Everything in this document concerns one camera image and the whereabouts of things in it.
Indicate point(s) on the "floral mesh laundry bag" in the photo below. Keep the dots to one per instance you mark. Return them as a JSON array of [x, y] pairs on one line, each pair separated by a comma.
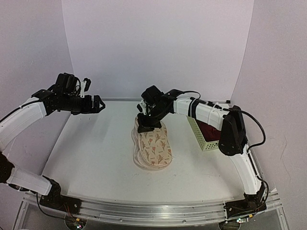
[[152, 150]]

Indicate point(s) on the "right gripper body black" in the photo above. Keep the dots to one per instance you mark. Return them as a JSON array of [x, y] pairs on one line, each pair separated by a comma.
[[155, 114]]

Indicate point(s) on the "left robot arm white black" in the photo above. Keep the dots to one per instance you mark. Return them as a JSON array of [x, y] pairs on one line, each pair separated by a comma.
[[12, 125]]

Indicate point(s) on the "aluminium front rail frame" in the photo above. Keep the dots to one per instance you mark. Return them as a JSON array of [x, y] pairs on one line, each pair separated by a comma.
[[91, 214]]

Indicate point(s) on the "light green plastic basket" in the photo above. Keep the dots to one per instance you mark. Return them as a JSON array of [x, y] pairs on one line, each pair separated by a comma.
[[204, 145]]

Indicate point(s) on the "dark red bra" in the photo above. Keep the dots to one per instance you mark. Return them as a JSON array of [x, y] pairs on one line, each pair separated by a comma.
[[209, 132]]

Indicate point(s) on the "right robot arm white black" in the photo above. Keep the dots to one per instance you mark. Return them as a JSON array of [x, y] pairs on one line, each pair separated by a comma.
[[233, 141]]

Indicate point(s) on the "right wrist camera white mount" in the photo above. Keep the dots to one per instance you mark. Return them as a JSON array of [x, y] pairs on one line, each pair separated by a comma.
[[143, 107]]

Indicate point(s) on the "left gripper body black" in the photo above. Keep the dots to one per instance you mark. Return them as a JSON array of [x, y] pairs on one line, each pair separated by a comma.
[[69, 104]]

